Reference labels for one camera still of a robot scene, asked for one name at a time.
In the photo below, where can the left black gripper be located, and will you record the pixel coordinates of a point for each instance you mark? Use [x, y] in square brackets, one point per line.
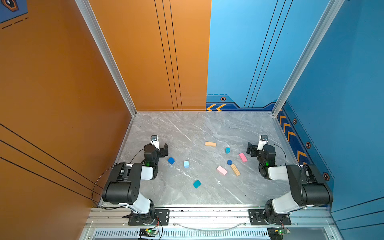
[161, 150]

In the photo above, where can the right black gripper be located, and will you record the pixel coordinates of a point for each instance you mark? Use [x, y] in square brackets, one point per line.
[255, 150]

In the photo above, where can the engraved wood plank block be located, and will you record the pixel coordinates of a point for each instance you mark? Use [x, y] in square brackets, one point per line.
[235, 169]

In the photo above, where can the light pink rectangular block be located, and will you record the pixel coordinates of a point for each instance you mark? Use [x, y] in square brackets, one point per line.
[221, 170]

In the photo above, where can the plain wood plank block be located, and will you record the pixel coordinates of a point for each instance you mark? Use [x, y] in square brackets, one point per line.
[210, 144]

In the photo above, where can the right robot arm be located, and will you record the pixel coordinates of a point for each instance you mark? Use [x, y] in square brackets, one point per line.
[308, 188]

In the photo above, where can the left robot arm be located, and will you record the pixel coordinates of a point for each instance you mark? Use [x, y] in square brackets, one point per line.
[123, 185]

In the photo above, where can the dark blue cube block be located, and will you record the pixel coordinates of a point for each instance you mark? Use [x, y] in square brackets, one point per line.
[171, 160]

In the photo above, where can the dark pink rectangular block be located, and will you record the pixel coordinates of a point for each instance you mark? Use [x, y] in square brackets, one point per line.
[243, 157]

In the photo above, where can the light blue cube block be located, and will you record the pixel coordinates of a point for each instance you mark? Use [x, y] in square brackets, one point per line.
[186, 164]

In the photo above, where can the teal cube block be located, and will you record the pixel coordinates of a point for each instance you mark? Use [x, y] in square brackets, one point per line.
[197, 184]

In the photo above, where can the left green circuit board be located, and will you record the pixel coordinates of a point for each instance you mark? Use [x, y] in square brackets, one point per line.
[148, 233]

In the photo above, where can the green circuit board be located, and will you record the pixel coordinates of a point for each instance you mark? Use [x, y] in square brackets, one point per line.
[148, 233]
[277, 234]

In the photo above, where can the right green circuit board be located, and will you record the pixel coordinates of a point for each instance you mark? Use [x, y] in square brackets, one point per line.
[277, 234]

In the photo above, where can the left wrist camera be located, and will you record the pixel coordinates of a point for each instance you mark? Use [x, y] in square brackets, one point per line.
[155, 141]

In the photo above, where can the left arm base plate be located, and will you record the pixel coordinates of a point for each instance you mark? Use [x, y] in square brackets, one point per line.
[151, 219]

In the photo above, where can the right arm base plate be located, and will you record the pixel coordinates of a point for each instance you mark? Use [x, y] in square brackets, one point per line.
[258, 217]

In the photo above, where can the aluminium front rail frame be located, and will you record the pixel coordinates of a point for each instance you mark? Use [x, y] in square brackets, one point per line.
[210, 223]

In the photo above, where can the right aluminium corner post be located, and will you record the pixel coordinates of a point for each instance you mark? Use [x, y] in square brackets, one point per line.
[318, 34]

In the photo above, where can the aluminium corner post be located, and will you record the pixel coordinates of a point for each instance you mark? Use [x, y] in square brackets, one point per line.
[318, 34]
[101, 42]

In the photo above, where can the left aluminium corner post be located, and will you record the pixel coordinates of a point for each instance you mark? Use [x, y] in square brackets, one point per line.
[101, 42]

